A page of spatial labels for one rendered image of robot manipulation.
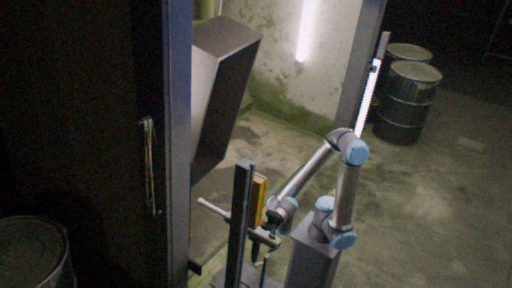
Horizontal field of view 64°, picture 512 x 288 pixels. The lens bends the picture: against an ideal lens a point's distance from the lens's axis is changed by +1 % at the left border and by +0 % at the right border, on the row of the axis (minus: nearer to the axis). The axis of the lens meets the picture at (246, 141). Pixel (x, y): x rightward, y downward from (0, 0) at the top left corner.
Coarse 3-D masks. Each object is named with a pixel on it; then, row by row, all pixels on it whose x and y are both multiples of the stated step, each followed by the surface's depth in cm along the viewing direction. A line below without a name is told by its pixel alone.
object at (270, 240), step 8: (200, 200) 212; (216, 208) 208; (224, 216) 204; (248, 232) 198; (256, 232) 195; (264, 232) 196; (256, 240) 197; (264, 240) 193; (272, 240) 192; (280, 240) 193; (256, 248) 201; (272, 248) 193; (256, 256) 204
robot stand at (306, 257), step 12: (312, 216) 282; (300, 228) 272; (300, 240) 262; (312, 240) 264; (300, 252) 268; (312, 252) 262; (324, 252) 256; (336, 252) 257; (288, 264) 284; (300, 264) 273; (312, 264) 266; (324, 264) 260; (336, 264) 281; (288, 276) 285; (300, 276) 278; (312, 276) 271; (324, 276) 267
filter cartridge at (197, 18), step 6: (192, 0) 407; (198, 0) 406; (204, 0) 408; (210, 0) 412; (198, 6) 410; (204, 6) 411; (210, 6) 415; (198, 12) 414; (204, 12) 414; (210, 12) 419; (198, 18) 419; (204, 18) 417
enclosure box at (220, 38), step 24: (216, 24) 281; (240, 24) 292; (192, 48) 250; (216, 48) 254; (240, 48) 266; (192, 72) 258; (216, 72) 252; (240, 72) 313; (192, 96) 267; (216, 96) 335; (240, 96) 323; (192, 120) 276; (216, 120) 346; (192, 144) 286; (216, 144) 358; (192, 168) 342
